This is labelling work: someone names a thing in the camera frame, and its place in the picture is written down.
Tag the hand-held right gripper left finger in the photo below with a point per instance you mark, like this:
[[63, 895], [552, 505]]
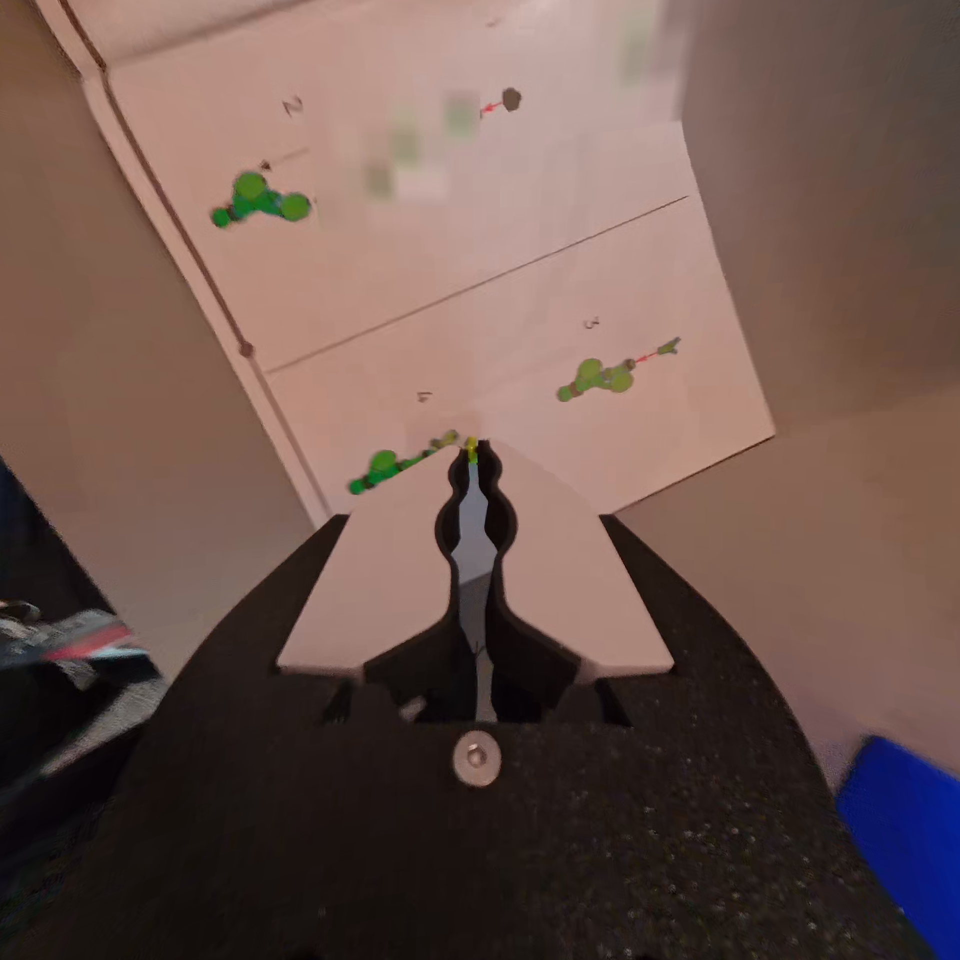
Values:
[[360, 592]]

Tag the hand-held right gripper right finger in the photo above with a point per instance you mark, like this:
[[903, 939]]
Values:
[[577, 592]]

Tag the lime green toy bud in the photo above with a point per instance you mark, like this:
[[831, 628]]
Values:
[[472, 450]]

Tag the white instruction booklet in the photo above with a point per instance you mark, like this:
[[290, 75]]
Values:
[[487, 352]]

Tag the grey red cloth item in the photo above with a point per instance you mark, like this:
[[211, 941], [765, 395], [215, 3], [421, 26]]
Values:
[[82, 637]]

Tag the large blue storage bin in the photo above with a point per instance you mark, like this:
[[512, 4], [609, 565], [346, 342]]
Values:
[[907, 825]]

